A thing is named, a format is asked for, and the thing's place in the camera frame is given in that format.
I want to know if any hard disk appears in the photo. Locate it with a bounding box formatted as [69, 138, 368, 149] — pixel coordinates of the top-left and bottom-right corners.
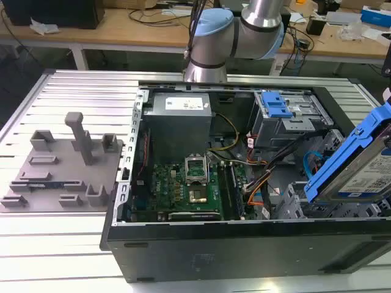
[304, 105, 391, 204]

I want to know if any metal disk bay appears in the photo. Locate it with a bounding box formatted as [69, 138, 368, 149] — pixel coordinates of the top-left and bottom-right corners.
[274, 179, 391, 220]

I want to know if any clear plastic bag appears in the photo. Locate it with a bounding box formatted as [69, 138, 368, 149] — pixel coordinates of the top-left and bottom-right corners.
[337, 21, 372, 41]

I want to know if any blue cardboard box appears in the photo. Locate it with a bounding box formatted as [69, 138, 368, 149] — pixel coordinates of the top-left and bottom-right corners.
[360, 5, 391, 26]

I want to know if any grey flat box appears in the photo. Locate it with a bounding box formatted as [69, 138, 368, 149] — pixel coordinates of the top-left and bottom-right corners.
[326, 12, 363, 26]

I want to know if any small black device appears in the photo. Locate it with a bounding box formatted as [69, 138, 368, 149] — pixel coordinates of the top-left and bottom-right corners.
[305, 15, 328, 35]

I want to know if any blue drive cage latch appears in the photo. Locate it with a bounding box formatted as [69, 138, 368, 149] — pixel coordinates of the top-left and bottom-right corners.
[262, 92, 294, 119]

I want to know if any grey metal drive cage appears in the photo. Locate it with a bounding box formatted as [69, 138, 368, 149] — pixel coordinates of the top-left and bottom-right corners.
[249, 90, 334, 150]

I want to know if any black RAM stick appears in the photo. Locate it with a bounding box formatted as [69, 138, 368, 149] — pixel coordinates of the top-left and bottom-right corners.
[228, 163, 246, 219]

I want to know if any grey power supply unit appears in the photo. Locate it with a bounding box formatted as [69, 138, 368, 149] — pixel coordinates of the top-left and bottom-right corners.
[142, 92, 212, 155]

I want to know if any metal socket cover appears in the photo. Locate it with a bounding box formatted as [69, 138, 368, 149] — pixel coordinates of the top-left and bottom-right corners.
[185, 154, 209, 186]

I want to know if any CPU socket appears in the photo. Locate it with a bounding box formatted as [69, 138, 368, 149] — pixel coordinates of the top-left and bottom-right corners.
[188, 188, 209, 204]

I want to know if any black graphics card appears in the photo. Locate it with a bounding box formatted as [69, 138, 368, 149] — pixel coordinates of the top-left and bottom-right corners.
[157, 210, 221, 222]

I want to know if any green motherboard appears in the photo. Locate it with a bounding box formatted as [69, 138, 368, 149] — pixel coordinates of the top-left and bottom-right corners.
[149, 161, 247, 221]

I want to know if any black open PC case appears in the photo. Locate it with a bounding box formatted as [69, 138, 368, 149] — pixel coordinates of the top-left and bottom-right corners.
[100, 79, 391, 283]

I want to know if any wooden workbench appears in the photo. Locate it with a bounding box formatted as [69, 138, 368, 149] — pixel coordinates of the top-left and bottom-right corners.
[0, 0, 391, 77]

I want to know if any large black box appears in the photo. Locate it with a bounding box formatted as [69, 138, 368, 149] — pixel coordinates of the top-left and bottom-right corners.
[2, 0, 105, 30]

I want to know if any grey parts rack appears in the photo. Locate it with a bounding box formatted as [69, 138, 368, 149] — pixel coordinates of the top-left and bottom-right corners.
[0, 112, 125, 214]

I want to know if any crumpled white plastic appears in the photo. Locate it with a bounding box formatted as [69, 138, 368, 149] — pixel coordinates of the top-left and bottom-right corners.
[29, 17, 60, 35]

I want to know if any blue disk wire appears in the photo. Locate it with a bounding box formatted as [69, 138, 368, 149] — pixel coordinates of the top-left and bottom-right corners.
[303, 151, 325, 184]

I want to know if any black sleeved cable bundle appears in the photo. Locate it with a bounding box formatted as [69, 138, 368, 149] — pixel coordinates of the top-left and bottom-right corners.
[246, 131, 332, 192]

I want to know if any yellow wire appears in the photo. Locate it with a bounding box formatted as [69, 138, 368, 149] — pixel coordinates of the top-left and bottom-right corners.
[206, 112, 239, 152]

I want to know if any orange wire bundle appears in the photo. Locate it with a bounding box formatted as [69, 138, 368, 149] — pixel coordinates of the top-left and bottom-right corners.
[244, 179, 267, 209]

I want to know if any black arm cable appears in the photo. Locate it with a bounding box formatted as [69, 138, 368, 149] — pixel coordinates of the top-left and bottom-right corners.
[184, 0, 209, 67]

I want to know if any red thin wire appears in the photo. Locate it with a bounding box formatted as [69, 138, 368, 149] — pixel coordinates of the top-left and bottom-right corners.
[136, 131, 152, 181]

